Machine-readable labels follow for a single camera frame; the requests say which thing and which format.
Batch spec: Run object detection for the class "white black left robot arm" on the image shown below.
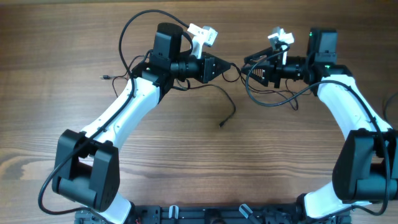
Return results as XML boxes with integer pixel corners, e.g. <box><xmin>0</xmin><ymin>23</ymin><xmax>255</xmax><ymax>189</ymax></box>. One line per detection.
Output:
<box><xmin>49</xmin><ymin>22</ymin><xmax>231</xmax><ymax>223</ymax></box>

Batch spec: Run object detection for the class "black right camera cable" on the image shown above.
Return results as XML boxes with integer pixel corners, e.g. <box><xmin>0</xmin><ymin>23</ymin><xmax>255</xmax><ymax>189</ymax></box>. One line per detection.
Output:
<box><xmin>244</xmin><ymin>45</ymin><xmax>392</xmax><ymax>217</ymax></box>

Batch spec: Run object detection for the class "thick black cable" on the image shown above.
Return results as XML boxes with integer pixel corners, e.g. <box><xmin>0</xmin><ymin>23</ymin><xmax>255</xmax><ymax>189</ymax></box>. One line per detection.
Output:
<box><xmin>382</xmin><ymin>91</ymin><xmax>398</xmax><ymax>124</ymax></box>

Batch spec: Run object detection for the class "thin black usb cable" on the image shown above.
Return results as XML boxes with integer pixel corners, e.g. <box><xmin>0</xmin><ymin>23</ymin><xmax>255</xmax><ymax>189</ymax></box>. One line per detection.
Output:
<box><xmin>99</xmin><ymin>54</ymin><xmax>237</xmax><ymax>128</ymax></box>

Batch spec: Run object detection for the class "black left camera cable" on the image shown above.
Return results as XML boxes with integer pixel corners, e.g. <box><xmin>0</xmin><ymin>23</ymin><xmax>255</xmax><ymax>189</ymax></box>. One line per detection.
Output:
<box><xmin>37</xmin><ymin>9</ymin><xmax>193</xmax><ymax>216</ymax></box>

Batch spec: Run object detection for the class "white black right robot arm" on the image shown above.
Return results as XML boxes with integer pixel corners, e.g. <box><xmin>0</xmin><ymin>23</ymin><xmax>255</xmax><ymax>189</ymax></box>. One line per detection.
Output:
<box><xmin>242</xmin><ymin>27</ymin><xmax>397</xmax><ymax>223</ymax></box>

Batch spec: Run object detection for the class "black camera cable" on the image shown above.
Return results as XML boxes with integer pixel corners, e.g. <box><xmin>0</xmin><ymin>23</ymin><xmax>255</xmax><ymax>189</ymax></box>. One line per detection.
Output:
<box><xmin>244</xmin><ymin>45</ymin><xmax>392</xmax><ymax>217</ymax></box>
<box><xmin>37</xmin><ymin>9</ymin><xmax>193</xmax><ymax>216</ymax></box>

